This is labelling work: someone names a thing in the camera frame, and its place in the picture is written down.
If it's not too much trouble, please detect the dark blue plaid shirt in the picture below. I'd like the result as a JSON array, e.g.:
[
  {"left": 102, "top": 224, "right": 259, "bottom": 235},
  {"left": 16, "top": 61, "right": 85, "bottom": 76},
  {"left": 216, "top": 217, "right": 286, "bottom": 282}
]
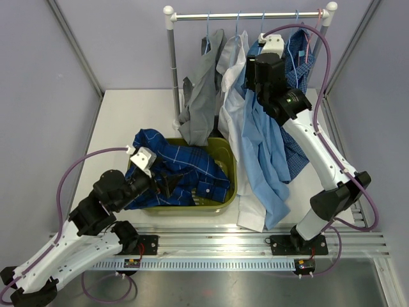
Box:
[{"left": 126, "top": 129, "right": 231, "bottom": 210}]

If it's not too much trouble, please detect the light blue hanger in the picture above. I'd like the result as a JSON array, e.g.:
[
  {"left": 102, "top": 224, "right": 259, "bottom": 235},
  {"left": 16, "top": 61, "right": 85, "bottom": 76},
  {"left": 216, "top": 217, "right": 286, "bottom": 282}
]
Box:
[
  {"left": 204, "top": 11, "right": 211, "bottom": 54},
  {"left": 286, "top": 10, "right": 303, "bottom": 87},
  {"left": 234, "top": 10, "right": 241, "bottom": 44},
  {"left": 259, "top": 10, "right": 266, "bottom": 34}
]

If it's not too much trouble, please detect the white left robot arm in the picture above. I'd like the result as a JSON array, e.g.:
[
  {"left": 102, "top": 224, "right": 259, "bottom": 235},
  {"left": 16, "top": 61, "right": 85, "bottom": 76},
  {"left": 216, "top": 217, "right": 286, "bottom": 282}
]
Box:
[{"left": 1, "top": 170, "right": 181, "bottom": 306}]

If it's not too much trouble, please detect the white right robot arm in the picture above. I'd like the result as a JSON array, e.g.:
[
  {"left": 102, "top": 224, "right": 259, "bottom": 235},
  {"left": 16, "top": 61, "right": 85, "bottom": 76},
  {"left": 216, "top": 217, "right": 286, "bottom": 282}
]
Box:
[{"left": 245, "top": 53, "right": 371, "bottom": 254}]

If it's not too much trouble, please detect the grey shirt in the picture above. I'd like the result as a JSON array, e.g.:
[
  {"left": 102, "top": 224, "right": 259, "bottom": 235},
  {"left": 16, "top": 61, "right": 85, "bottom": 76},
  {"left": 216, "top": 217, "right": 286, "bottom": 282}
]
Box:
[{"left": 178, "top": 29, "right": 227, "bottom": 146}]

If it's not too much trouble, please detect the light blue shirt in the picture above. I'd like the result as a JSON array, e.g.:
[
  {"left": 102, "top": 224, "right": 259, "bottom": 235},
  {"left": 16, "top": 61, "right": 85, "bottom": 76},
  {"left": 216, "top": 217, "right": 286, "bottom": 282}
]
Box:
[{"left": 238, "top": 40, "right": 293, "bottom": 230}]

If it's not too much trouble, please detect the white shirt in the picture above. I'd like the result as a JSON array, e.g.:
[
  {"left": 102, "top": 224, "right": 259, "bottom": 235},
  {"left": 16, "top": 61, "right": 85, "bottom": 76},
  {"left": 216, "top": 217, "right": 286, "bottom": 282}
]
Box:
[{"left": 217, "top": 31, "right": 266, "bottom": 232}]

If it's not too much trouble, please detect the blue small-check shirt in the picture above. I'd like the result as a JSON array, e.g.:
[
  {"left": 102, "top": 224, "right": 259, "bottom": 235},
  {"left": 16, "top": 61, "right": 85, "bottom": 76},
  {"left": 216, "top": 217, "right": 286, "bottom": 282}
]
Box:
[{"left": 281, "top": 29, "right": 316, "bottom": 184}]

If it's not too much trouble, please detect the pink hanger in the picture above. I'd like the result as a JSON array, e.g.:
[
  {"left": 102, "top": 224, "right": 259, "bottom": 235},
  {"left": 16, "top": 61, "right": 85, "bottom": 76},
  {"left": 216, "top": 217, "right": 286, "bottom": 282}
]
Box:
[{"left": 304, "top": 8, "right": 323, "bottom": 63}]

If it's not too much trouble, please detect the olive green plastic basket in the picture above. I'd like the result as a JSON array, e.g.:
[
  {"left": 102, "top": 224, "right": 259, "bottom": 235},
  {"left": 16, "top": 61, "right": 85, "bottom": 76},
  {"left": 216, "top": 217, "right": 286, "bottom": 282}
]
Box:
[{"left": 126, "top": 129, "right": 237, "bottom": 216}]

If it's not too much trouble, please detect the metal clothes rack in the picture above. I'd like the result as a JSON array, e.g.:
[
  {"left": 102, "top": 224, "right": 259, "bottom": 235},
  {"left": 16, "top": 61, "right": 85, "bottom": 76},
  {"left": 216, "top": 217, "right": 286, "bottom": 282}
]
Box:
[{"left": 163, "top": 1, "right": 338, "bottom": 129}]

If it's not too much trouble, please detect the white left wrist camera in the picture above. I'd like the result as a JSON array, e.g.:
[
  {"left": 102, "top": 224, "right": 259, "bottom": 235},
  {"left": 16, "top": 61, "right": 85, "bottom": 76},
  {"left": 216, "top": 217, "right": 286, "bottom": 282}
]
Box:
[{"left": 126, "top": 146, "right": 157, "bottom": 178}]

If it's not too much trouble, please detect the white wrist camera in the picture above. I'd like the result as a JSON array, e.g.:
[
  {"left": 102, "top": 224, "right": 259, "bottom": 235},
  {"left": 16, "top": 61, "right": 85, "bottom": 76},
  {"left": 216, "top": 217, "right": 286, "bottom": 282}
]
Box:
[
  {"left": 126, "top": 146, "right": 157, "bottom": 178},
  {"left": 258, "top": 33, "right": 284, "bottom": 58}
]

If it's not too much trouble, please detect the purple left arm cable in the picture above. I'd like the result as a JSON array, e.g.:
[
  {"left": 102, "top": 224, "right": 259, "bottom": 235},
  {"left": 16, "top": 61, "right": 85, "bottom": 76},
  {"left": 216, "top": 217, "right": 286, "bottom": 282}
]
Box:
[{"left": 0, "top": 146, "right": 138, "bottom": 303}]

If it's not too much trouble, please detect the aluminium mounting rail frame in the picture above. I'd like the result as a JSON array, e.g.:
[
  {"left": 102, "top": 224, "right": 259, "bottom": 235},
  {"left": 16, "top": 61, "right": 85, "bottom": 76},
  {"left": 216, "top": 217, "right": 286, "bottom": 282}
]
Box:
[{"left": 47, "top": 204, "right": 392, "bottom": 260}]

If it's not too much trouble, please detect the white slotted cable duct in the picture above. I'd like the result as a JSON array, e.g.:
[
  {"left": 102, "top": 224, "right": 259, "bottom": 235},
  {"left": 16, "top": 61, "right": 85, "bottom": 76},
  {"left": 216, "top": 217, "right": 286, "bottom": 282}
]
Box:
[{"left": 91, "top": 258, "right": 295, "bottom": 272}]

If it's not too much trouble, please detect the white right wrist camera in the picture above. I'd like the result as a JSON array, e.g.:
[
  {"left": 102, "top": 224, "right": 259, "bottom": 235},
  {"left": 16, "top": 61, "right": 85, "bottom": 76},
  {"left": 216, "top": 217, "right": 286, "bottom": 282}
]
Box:
[{"left": 258, "top": 33, "right": 284, "bottom": 58}]

